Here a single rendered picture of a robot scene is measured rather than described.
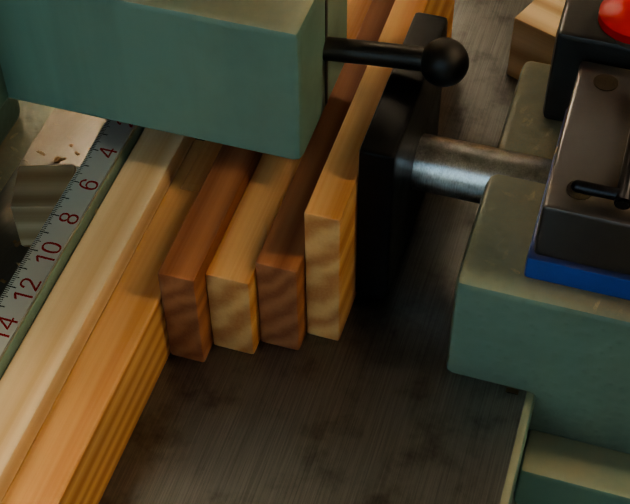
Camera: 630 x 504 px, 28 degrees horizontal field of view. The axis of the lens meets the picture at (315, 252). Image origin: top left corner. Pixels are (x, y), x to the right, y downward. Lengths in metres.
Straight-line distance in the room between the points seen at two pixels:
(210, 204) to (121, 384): 0.09
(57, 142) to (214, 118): 0.27
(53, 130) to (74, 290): 0.30
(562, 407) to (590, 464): 0.03
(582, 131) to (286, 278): 0.13
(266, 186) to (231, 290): 0.05
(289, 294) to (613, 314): 0.13
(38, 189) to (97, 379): 0.24
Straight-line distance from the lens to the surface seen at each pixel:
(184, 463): 0.52
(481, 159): 0.54
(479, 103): 0.65
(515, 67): 0.66
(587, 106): 0.51
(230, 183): 0.53
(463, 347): 0.52
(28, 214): 0.71
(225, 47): 0.50
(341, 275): 0.51
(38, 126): 0.80
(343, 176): 0.50
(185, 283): 0.50
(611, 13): 0.52
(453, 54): 0.51
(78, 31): 0.52
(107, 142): 0.56
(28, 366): 0.49
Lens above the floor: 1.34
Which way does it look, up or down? 50 degrees down
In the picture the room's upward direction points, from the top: 1 degrees counter-clockwise
